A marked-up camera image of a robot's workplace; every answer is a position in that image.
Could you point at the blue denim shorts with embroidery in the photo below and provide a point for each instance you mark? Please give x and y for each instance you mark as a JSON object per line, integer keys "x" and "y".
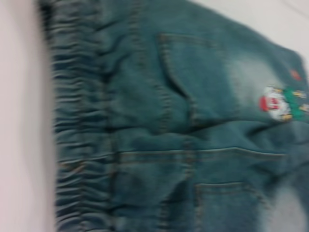
{"x": 169, "y": 125}

